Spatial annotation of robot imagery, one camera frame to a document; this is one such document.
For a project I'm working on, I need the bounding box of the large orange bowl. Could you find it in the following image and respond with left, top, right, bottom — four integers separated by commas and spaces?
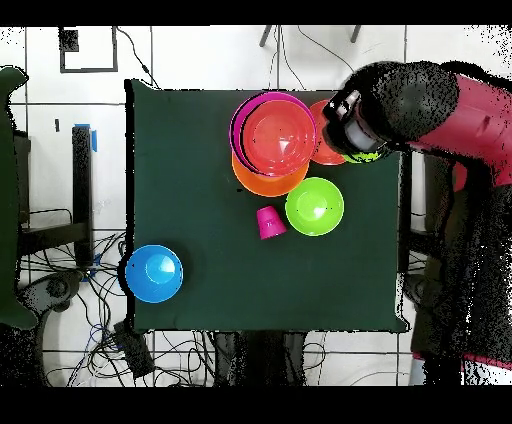
231, 152, 310, 198

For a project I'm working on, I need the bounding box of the red-orange bowl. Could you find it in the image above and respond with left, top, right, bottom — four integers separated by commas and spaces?
308, 99, 347, 167
242, 99, 318, 178

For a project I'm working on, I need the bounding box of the large pink bowl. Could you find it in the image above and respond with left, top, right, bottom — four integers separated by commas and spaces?
228, 90, 317, 176

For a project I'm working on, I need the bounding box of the light green cup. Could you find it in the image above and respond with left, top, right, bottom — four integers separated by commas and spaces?
342, 150, 386, 165

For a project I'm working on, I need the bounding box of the light blue bowl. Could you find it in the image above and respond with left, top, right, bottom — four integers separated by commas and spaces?
124, 244, 184, 304

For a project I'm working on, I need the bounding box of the raspberry red cup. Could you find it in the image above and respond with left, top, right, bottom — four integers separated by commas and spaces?
255, 205, 288, 241

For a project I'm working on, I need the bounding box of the green bowl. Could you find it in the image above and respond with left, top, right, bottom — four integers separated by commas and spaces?
284, 176, 345, 237

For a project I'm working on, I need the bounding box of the dark green table cloth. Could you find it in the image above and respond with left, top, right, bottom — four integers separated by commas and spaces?
123, 78, 411, 335

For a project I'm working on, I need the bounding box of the black metal stand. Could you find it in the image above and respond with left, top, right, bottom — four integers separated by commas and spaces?
15, 125, 95, 268

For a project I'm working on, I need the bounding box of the blue tape strip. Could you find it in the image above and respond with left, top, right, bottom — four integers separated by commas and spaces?
73, 122, 98, 153

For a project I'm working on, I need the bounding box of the black power brick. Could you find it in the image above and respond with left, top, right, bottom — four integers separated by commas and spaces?
111, 319, 157, 379

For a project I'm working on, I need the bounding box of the green clothed side table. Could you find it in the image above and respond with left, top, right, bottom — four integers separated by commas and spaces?
0, 65, 39, 330

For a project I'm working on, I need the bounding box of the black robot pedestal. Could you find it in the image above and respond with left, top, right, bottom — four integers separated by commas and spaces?
213, 331, 307, 387

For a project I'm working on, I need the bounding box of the tangle of floor cables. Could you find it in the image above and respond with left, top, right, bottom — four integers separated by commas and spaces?
17, 231, 217, 388

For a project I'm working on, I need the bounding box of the black floor cable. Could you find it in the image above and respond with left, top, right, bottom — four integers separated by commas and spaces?
115, 25, 161, 90
295, 25, 357, 75

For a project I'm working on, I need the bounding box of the black pedestal foot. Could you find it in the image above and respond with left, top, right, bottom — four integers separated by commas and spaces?
17, 270, 85, 317

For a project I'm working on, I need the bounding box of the black square floor frame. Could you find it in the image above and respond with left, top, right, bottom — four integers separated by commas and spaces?
58, 25, 120, 74

